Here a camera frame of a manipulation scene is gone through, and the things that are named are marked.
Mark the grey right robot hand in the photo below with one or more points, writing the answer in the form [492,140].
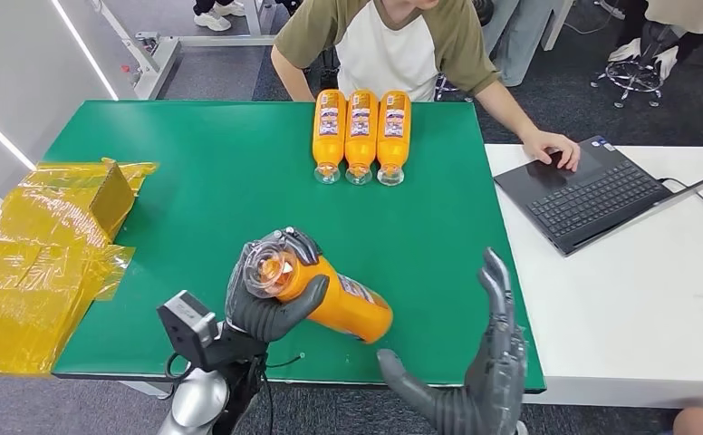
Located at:
[498,372]

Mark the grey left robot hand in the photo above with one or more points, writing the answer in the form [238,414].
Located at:
[267,321]

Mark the person's left hand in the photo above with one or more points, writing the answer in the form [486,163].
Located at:
[543,143]

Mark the orange drink bottle clear cap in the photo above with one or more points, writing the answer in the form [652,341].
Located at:
[361,141]
[393,141]
[339,306]
[329,138]

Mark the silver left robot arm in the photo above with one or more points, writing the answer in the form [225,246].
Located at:
[198,399]

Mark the black laptop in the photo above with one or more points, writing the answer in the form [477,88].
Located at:
[591,198]

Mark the person in grey trousers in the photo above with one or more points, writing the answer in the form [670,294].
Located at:
[519,42]

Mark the chrome stool base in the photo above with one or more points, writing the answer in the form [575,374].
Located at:
[630,78]

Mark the office chair base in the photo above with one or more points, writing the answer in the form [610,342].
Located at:
[441,84]

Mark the green table mat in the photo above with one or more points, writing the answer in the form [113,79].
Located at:
[207,180]

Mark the seated person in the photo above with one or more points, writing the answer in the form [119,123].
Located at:
[387,54]

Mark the person with white shoes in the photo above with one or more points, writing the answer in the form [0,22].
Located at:
[687,15]
[210,19]

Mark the yellow taped cardboard box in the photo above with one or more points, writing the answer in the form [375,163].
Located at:
[39,252]

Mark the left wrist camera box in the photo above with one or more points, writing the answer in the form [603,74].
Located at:
[186,327]

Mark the grey desk frame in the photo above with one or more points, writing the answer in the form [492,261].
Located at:
[153,66]

